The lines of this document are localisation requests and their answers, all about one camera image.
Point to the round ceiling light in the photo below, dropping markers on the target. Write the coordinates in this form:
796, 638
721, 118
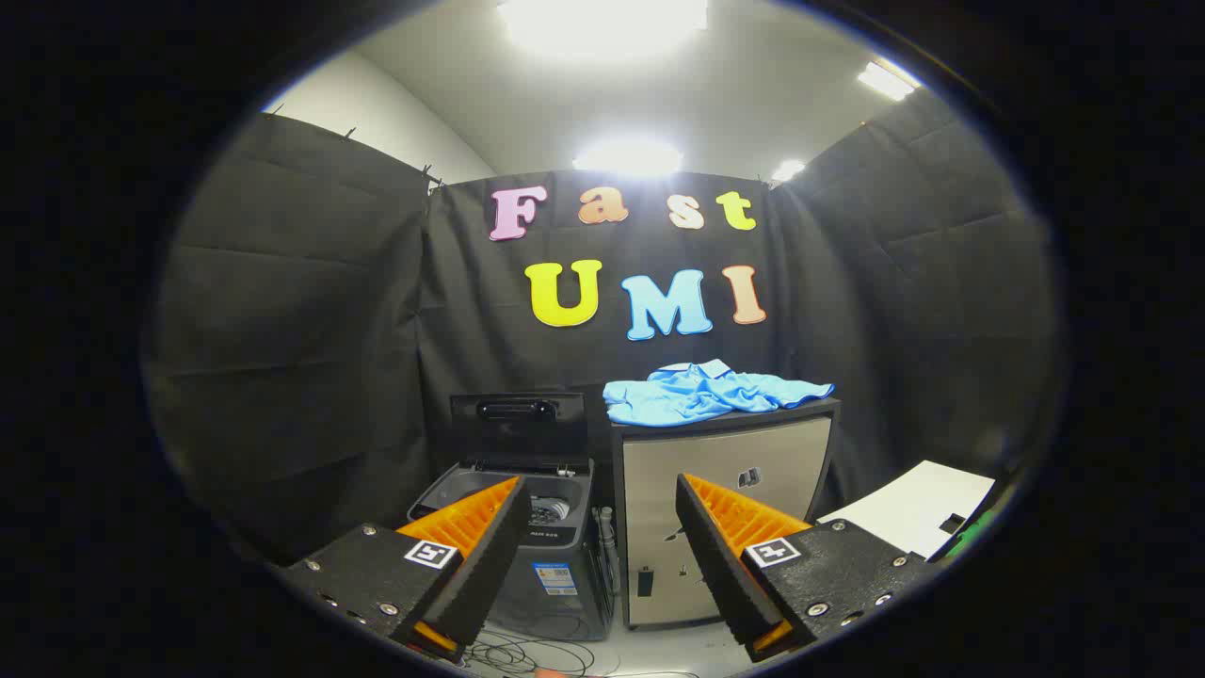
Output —
626, 158

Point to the light blue polo shirt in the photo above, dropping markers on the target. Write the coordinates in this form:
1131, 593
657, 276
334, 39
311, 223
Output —
697, 395

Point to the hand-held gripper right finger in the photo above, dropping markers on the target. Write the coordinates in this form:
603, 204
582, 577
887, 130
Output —
720, 565

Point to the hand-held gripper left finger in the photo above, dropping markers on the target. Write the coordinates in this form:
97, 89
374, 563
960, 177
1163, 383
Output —
490, 556

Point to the green object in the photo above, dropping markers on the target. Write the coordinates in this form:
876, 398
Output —
974, 530

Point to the large ceiling light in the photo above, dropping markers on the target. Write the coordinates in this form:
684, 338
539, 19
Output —
602, 24

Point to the silver cabinet with black top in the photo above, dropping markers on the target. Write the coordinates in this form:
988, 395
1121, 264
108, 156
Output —
697, 457

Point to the white board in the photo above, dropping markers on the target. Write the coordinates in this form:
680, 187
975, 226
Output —
918, 504

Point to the dark grey washing machine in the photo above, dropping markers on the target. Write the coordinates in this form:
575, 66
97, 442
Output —
551, 617

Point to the rectangular ceiling light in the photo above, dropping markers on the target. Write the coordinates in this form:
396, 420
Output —
887, 80

